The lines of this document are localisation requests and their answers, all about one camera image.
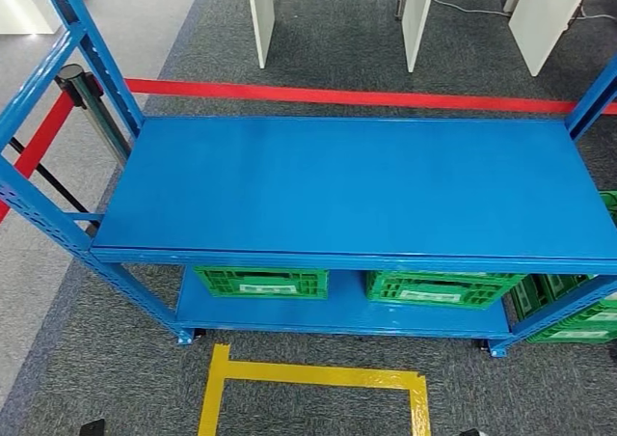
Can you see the short red barrier belt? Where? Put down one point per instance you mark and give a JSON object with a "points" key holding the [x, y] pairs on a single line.
{"points": [[41, 139]]}

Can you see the green plastic crate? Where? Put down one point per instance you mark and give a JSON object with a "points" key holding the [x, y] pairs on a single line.
{"points": [[554, 286], [578, 332], [434, 289], [609, 206], [260, 283]]}

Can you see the white desk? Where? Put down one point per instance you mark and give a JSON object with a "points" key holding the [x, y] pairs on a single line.
{"points": [[262, 18]]}

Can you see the long red barrier belt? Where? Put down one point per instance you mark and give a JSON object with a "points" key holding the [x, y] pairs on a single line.
{"points": [[337, 95]]}

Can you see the white desk side panel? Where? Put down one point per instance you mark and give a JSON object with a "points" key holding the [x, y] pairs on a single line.
{"points": [[544, 18]]}

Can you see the white lit plinth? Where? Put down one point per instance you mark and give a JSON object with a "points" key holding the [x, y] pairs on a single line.
{"points": [[29, 5]]}

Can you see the chrome stanchion post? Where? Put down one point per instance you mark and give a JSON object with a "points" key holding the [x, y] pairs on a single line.
{"points": [[96, 110]]}

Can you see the blue metal shelf rack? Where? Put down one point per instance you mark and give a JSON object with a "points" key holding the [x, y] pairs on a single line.
{"points": [[337, 184]]}

